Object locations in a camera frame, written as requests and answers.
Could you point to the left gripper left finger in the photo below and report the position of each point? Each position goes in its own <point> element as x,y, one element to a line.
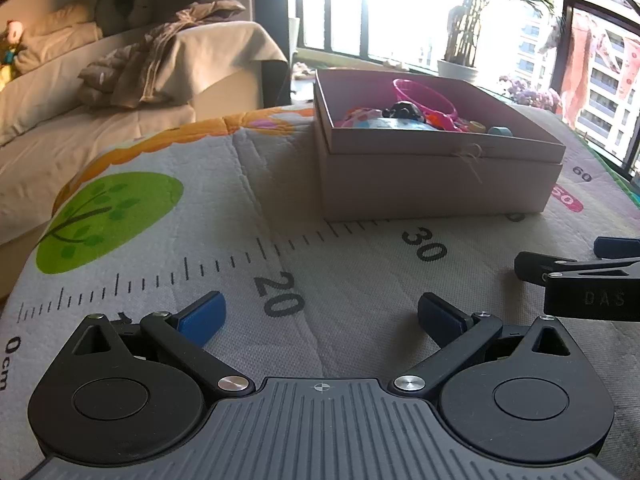
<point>178,339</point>

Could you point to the beige sofa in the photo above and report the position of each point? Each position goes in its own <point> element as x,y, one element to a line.
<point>58,118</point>

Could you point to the beige pillow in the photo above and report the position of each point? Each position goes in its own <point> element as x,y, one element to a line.
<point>59,32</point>

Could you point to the yellow red toy camera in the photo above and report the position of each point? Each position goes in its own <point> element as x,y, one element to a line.
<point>469,125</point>

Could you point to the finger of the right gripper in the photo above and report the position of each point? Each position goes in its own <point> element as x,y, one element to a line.
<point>606,247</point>
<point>534,268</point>

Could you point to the blue white plastic bag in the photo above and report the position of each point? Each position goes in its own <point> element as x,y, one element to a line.
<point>372,118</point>

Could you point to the brown jacket on sofa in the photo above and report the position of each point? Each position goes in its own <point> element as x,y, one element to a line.
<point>125,77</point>

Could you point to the small plush doll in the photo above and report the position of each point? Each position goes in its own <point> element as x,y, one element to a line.
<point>10,42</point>

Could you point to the pink cardboard box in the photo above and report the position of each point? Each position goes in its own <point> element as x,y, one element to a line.
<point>401,173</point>

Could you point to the pink toy net scoop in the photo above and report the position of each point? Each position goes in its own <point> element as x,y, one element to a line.
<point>429,101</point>

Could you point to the white pot bamboo plant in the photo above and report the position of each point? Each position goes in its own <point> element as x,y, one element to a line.
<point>464,25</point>

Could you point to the purple flower pot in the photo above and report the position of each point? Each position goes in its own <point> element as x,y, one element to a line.
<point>520,92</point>

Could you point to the teal plastic toy handle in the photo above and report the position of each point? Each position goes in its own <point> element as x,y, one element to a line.
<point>499,131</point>

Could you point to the colourful ruler play mat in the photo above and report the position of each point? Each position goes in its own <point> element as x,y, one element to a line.
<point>234,205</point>

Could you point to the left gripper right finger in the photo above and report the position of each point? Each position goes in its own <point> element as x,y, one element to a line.
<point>462,339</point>

